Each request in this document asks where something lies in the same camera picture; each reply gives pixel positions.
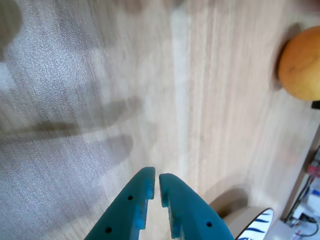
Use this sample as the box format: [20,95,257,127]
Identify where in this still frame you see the red object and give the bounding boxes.
[306,163,320,176]

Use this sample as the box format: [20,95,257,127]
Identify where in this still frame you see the white box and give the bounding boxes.
[306,189,320,208]

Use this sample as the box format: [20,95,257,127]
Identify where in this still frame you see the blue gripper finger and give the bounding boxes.
[158,172,236,240]
[84,166,156,240]

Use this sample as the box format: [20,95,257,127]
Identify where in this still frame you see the thin black cable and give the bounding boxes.
[284,174,315,223]

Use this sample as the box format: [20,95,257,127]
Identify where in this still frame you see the black adapter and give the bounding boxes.
[298,212,317,225]

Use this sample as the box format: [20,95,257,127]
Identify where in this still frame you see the orange with brown scar lines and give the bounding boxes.
[277,25,320,102]

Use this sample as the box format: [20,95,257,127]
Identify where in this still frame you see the white plate with blue stripes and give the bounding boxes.
[224,206,275,240]

